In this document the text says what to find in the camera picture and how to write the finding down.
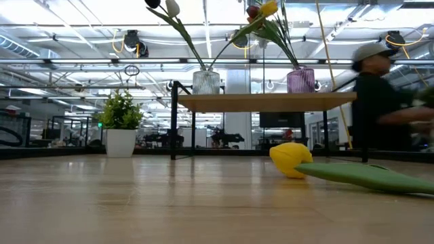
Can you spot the white artificial tulip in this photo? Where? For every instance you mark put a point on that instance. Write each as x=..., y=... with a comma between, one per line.
x=172, y=8

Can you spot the black table edge rail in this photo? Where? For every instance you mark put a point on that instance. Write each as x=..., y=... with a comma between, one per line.
x=51, y=152

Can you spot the person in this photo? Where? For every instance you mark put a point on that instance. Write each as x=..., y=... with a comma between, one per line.
x=373, y=101

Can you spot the purple ribbed glass vase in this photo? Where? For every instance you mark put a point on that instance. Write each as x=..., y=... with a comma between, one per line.
x=300, y=81

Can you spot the black background robot arm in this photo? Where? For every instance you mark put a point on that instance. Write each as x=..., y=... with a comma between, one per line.
x=227, y=138

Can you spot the person's cap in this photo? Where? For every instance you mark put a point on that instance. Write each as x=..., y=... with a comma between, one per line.
x=369, y=51

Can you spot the silver ceiling duct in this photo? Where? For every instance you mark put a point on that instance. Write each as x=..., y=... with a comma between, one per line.
x=410, y=72
x=17, y=47

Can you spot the wooden shelf with black frame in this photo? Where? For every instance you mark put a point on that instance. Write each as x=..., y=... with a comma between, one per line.
x=268, y=101

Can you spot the clear ribbed glass vase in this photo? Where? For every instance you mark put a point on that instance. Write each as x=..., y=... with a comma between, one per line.
x=206, y=83

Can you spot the black monitor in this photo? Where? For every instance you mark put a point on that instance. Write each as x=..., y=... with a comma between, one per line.
x=281, y=119

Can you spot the green plant in white pot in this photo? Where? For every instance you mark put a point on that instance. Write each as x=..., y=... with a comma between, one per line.
x=120, y=142

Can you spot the red artificial tulip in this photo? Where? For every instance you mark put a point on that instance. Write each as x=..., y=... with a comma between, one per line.
x=252, y=11

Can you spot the long ceiling light bar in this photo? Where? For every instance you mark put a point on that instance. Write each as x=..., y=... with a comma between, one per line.
x=81, y=61

